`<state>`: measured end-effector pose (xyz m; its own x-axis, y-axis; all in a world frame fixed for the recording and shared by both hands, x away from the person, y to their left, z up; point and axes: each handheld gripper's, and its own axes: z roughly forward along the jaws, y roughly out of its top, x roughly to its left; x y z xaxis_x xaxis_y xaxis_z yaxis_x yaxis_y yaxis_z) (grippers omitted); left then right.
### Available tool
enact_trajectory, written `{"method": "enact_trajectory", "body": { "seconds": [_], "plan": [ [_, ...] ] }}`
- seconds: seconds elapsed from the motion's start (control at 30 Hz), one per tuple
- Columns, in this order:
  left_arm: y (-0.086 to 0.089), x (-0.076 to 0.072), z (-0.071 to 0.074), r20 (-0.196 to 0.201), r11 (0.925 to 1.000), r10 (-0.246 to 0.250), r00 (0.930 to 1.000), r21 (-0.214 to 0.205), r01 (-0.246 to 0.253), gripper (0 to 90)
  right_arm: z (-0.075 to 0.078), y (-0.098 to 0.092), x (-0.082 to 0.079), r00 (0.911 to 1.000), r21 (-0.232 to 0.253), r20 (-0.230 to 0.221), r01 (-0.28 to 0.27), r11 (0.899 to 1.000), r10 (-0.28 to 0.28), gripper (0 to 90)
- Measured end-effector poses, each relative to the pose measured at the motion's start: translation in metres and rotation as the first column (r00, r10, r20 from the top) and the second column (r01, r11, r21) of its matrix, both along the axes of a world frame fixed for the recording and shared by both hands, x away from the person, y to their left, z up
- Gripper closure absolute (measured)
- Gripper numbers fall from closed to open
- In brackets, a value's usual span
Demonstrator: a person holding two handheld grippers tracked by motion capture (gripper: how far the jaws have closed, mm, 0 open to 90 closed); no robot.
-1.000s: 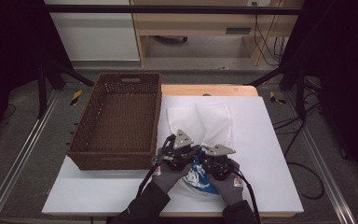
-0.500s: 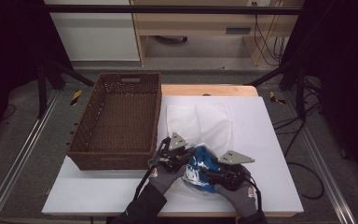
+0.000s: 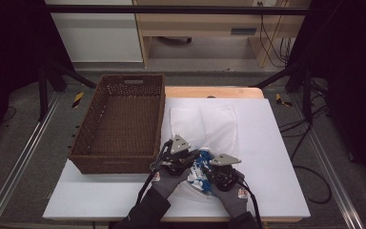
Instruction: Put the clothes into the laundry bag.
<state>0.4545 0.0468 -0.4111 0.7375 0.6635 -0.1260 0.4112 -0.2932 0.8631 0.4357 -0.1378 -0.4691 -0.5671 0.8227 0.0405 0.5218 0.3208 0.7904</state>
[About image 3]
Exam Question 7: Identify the black curtain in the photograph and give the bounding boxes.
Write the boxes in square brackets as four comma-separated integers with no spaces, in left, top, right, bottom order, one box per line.
[0,0,74,154]
[290,0,366,185]

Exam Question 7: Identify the yellow black tape marker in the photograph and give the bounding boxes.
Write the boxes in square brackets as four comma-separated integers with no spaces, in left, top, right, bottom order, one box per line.
[274,93,294,108]
[71,92,86,109]

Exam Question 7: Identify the black hanging cables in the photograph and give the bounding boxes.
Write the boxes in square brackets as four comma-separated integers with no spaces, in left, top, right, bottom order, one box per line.
[257,1,296,69]

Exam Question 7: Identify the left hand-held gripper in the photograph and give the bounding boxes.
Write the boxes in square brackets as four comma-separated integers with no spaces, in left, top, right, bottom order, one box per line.
[158,134,202,177]

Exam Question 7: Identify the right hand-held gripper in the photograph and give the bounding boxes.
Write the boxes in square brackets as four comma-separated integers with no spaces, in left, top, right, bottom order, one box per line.
[203,153,246,193]

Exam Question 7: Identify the blue cloth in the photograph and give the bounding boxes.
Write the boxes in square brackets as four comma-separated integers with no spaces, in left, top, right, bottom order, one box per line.
[187,147,217,196]

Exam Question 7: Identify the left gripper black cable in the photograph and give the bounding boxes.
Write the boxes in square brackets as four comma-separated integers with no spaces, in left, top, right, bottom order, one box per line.
[135,139,174,206]

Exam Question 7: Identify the black metal stand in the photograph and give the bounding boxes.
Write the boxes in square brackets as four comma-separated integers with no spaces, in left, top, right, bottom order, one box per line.
[37,58,98,122]
[253,61,315,126]

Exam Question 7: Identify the person's left hand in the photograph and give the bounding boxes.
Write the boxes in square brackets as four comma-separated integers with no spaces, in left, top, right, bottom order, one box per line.
[152,165,193,200]

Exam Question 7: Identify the black horizontal bar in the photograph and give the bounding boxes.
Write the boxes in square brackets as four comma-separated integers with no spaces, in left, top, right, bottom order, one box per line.
[46,4,311,16]

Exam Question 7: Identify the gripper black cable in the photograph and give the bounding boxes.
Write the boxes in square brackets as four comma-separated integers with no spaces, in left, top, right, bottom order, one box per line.
[135,139,174,206]
[233,176,263,229]

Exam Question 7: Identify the light wooden desk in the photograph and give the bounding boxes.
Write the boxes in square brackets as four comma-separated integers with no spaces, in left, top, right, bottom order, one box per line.
[132,0,311,69]

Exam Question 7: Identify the metal floor rail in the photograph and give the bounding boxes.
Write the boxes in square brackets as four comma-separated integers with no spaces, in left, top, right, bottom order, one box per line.
[0,91,62,229]
[289,94,366,229]

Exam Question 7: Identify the person's right hand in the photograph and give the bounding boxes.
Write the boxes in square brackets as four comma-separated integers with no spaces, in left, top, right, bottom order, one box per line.
[211,173,251,219]

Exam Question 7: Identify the brown woven basket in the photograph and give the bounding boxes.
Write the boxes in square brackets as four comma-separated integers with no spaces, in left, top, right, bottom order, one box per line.
[68,73,167,176]

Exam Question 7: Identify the black floor cables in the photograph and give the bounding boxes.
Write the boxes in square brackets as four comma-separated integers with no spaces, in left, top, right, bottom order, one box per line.
[278,79,334,205]

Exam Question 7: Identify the white cabinet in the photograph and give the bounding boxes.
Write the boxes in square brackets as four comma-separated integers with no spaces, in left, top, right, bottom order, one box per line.
[46,0,145,64]

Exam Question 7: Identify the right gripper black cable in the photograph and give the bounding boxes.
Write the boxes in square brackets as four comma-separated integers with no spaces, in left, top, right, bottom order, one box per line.
[233,176,263,229]

